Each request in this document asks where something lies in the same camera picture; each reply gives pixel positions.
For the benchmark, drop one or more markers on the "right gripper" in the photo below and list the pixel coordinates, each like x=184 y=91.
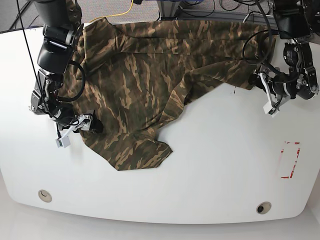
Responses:
x=85 y=122

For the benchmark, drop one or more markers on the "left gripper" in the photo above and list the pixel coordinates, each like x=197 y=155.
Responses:
x=275 y=92

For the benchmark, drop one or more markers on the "camouflage t-shirt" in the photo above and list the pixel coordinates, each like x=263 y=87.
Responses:
x=140 y=76

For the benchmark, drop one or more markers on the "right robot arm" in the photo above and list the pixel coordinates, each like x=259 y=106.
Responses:
x=62 y=28

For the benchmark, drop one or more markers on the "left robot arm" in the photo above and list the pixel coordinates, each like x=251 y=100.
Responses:
x=296 y=21

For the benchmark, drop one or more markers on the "red tape rectangle marking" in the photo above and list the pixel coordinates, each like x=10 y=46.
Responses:
x=288 y=159

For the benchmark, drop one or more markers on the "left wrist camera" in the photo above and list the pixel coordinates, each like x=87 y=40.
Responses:
x=270 y=110

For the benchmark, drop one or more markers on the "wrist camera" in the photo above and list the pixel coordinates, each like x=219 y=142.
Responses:
x=270 y=110
x=63 y=142

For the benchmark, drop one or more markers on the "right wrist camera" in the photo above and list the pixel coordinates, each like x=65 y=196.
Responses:
x=63 y=142

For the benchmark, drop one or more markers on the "left table cable grommet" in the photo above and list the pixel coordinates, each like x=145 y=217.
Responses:
x=45 y=196

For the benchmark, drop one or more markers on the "table cable grommet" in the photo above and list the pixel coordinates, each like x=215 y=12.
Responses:
x=263 y=208
x=45 y=196

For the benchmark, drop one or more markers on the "aluminium frame stand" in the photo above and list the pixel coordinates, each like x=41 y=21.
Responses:
x=169 y=10

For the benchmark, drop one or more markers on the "right table cable grommet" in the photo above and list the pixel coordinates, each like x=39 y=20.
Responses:
x=263 y=208

